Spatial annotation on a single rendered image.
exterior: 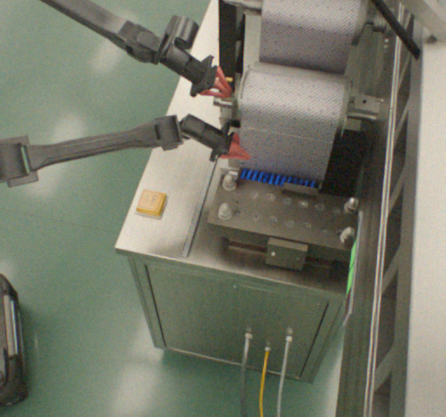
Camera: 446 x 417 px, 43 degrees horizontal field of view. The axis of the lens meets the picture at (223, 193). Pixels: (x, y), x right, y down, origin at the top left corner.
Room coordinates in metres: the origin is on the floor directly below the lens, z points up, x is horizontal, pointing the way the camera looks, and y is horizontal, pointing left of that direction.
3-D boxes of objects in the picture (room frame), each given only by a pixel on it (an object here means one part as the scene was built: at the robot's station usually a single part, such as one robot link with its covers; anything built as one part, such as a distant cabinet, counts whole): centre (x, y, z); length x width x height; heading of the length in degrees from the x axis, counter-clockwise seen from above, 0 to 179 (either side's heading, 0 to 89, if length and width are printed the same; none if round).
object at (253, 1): (1.26, -0.09, 1.33); 0.06 x 0.06 x 0.06; 77
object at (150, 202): (0.91, 0.21, 0.91); 0.07 x 0.07 x 0.02; 77
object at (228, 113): (1.06, -0.02, 1.05); 0.06 x 0.05 x 0.31; 77
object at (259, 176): (0.91, -0.15, 1.03); 0.21 x 0.04 x 0.03; 77
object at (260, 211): (0.80, -0.17, 1.00); 0.40 x 0.16 x 0.06; 77
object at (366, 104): (0.95, -0.34, 1.28); 0.06 x 0.05 x 0.02; 77
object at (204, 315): (1.92, -0.32, 0.43); 2.52 x 0.64 x 0.86; 167
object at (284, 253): (0.71, -0.16, 0.96); 0.10 x 0.03 x 0.11; 77
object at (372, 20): (1.19, -0.39, 1.33); 0.07 x 0.07 x 0.07; 77
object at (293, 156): (0.93, -0.16, 1.11); 0.23 x 0.01 x 0.18; 77
